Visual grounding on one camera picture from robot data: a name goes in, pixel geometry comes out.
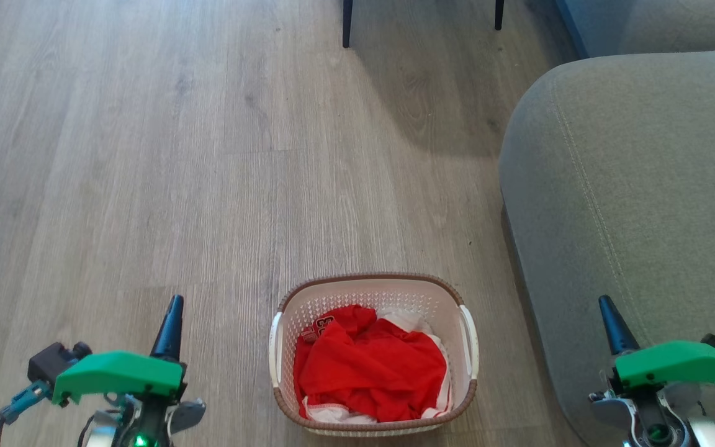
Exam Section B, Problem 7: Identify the white laundry basket brown rim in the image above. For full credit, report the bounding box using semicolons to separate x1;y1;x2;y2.
268;273;479;436

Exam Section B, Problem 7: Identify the grey sofa cushion blue edge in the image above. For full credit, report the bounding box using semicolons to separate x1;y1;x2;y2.
555;0;715;60

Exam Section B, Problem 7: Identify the red shirt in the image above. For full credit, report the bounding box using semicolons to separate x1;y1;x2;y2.
293;304;447;423

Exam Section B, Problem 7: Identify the grey fabric sofa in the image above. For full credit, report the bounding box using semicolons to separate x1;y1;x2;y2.
499;48;715;447

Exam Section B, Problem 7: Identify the teal cable connector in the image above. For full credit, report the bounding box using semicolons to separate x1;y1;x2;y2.
0;380;54;427

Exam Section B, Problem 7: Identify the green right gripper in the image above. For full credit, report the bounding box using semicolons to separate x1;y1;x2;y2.
598;295;715;395

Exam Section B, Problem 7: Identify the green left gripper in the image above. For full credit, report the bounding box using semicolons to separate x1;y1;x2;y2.
52;295;186;406

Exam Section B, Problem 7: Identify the white garment red trim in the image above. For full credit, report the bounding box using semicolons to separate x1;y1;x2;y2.
302;309;455;425

